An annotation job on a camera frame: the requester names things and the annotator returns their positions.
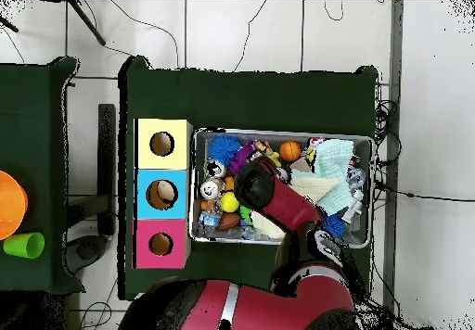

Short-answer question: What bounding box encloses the crushed can with gold print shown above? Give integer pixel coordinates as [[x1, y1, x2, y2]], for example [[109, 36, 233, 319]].
[[199, 176, 225, 200]]

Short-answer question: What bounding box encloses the wooden three-hole box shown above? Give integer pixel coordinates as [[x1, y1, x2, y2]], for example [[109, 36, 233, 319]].
[[133, 118, 193, 270]]

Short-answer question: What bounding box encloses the orange toy basketball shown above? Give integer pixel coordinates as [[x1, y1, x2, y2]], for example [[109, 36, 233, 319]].
[[278, 140, 302, 163]]

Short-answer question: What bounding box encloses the grey floor base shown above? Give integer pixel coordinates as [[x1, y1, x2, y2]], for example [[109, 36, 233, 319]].
[[62, 234, 109, 275]]

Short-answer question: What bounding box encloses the black tripod leg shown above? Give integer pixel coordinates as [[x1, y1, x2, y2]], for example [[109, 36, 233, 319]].
[[0, 14, 19, 33], [68, 0, 107, 46]]

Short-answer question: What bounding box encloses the mint green waffle cloth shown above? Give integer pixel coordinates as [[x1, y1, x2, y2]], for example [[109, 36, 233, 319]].
[[290, 138, 355, 216]]

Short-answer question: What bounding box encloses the purple spiky ball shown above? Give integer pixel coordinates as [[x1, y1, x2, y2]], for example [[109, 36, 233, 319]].
[[227, 142, 257, 175]]

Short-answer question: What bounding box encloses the blue fuzzy ball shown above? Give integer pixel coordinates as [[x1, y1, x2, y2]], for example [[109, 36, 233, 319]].
[[207, 133, 243, 168]]

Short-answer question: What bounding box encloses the green plastic cup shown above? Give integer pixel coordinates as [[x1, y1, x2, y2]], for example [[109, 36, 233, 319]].
[[3, 232, 45, 260]]

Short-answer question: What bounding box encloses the small blue spiky ball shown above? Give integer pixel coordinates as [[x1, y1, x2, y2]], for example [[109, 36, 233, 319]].
[[324, 212, 348, 238]]

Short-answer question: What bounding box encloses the brown toy football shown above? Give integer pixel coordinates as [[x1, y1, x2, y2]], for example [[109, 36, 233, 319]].
[[215, 211, 241, 232]]

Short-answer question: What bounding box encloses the silver mesh bin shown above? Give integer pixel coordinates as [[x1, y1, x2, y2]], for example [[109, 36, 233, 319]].
[[188, 128, 374, 249]]

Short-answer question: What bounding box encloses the dark green tablecloth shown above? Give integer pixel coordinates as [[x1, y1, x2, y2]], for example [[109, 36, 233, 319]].
[[0, 56, 86, 295], [118, 56, 379, 305]]

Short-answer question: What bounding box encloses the yellow ball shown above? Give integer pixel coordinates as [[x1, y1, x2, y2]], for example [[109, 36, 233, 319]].
[[220, 191, 241, 213]]

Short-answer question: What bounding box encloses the black floor cable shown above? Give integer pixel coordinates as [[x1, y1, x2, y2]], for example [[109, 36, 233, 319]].
[[374, 181, 475, 203]]

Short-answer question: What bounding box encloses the cream waffle cloth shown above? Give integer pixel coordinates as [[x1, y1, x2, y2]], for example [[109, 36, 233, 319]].
[[250, 175, 340, 239]]

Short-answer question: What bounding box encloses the orange bowl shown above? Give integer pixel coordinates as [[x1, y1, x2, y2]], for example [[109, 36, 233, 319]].
[[0, 170, 29, 241]]

